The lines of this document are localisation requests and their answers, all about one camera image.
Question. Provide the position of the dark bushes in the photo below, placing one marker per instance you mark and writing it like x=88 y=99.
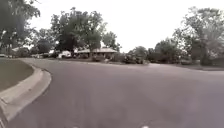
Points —
x=128 y=58

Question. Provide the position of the low house with pale roof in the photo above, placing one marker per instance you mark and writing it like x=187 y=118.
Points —
x=100 y=51

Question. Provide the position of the small tree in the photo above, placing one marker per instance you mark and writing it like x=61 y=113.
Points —
x=109 y=39

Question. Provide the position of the grey asphalt road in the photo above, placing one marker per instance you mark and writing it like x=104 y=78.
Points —
x=120 y=96

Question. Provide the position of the large dark tree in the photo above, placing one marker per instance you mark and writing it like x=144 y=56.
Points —
x=75 y=30

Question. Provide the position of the dark round tree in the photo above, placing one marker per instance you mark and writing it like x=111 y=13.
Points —
x=166 y=51

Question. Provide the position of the grass verge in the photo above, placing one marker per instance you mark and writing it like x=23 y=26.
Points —
x=203 y=67

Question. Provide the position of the pale concrete kerb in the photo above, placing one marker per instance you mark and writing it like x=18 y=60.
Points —
x=23 y=88

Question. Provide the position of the tall thin-leaved tree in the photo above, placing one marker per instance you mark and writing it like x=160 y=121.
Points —
x=205 y=30

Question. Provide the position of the grass lawn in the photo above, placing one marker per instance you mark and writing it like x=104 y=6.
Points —
x=11 y=71

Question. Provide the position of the large leafy tree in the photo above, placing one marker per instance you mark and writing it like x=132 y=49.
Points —
x=13 y=23

